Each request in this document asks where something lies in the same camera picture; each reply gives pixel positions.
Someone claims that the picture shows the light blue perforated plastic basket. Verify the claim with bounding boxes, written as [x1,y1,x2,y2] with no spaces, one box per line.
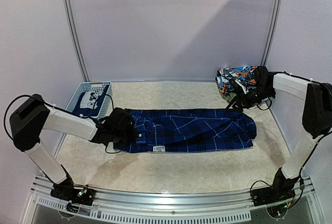
[65,81,113,119]

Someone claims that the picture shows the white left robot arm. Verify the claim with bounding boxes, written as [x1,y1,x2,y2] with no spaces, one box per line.
[3,94,137,200]

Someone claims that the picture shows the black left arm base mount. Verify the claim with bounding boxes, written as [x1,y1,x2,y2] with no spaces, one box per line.
[50,173,96,206]

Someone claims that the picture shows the blue plaid flannel shirt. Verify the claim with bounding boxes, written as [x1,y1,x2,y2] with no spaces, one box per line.
[113,108,257,153]

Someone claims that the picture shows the left aluminium corner post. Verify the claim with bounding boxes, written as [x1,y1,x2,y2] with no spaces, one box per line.
[63,0,90,82]

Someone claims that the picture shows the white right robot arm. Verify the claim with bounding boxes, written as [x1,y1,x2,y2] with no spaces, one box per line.
[216,66,331,201]

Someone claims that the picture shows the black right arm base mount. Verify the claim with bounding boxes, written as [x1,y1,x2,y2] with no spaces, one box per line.
[250,168,305,208]

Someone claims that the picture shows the colourful patterned folded shorts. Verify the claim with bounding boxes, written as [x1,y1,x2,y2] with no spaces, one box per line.
[215,66,258,96]

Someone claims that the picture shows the aluminium front frame rail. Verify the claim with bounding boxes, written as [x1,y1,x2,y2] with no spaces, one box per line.
[22,176,325,223]

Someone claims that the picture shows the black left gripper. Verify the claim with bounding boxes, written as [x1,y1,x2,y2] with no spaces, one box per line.
[110,123,137,147]

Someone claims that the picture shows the aluminium corner post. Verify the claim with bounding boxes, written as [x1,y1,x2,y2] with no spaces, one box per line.
[63,0,90,82]
[260,0,282,66]

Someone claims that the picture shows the right aluminium corner post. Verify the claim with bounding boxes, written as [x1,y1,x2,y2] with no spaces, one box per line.
[260,0,282,66]

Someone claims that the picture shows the navy cartoon print t-shirt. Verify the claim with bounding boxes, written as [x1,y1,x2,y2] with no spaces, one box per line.
[73,90,105,117]

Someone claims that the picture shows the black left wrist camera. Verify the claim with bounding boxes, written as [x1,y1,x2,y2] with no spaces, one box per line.
[103,107,136,136]

